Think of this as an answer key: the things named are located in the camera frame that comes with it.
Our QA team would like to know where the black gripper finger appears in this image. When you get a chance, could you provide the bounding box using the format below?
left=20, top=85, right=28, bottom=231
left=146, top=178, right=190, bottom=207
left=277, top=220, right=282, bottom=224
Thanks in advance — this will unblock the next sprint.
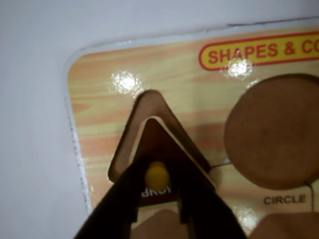
left=73, top=159, right=148, bottom=239
left=173, top=163, right=251, bottom=239

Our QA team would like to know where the brown triangle piece yellow pin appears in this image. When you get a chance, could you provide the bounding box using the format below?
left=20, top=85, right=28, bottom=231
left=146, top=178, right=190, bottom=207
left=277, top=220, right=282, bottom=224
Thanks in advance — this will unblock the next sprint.
left=134, top=117, right=219, bottom=207

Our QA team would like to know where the wooden shape puzzle board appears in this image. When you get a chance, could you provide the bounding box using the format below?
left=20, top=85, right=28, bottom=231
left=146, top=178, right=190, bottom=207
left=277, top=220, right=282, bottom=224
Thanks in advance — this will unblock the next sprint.
left=63, top=16, right=319, bottom=239

